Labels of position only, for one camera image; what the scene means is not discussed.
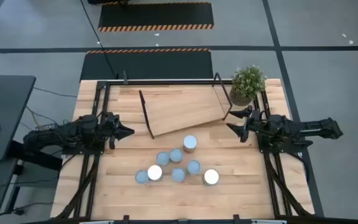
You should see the carrot label can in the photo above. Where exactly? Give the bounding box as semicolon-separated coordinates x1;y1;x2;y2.
135;169;150;185

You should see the green can smiley face label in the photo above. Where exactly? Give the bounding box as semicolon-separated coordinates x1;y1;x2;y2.
186;159;201;176

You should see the black mat hazard stripe edge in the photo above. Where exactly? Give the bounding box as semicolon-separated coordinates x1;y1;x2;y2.
80;48;214;82

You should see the black support beam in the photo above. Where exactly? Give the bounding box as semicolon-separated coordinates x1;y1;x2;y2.
7;139;64;171

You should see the tall silver-lidded can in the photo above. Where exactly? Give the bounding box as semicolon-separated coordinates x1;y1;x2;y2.
147;164;163;182
183;134;198;154
202;169;220;187

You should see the green can red swirl label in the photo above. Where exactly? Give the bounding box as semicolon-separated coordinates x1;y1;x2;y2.
169;147;184;164

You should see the black cable with plug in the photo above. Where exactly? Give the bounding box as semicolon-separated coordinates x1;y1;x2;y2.
0;201;55;218

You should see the sauce meatballs label can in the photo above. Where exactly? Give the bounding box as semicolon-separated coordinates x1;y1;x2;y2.
155;151;170;167

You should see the potted green plant ribbed pot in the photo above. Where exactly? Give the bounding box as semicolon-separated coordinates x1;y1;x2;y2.
229;64;267;107

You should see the thin black cable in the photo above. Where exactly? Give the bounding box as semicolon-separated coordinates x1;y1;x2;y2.
32;86;78;98

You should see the long black cable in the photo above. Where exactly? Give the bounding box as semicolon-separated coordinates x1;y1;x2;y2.
79;0;119;79

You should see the tomato label striped can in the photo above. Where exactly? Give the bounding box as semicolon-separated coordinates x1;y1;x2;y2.
171;167;186;183

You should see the dark grey desk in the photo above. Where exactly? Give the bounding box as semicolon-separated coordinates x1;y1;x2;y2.
0;74;37;162

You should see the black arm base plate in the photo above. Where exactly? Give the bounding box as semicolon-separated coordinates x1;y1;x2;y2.
61;145;106;156
256;136;314;154

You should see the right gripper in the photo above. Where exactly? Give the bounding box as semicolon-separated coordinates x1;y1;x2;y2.
226;105;264;144

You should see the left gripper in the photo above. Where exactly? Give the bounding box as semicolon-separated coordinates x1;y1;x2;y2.
104;112;135;150

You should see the wooden shelf black metal frame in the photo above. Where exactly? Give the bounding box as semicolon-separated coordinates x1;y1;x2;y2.
138;72;234;140

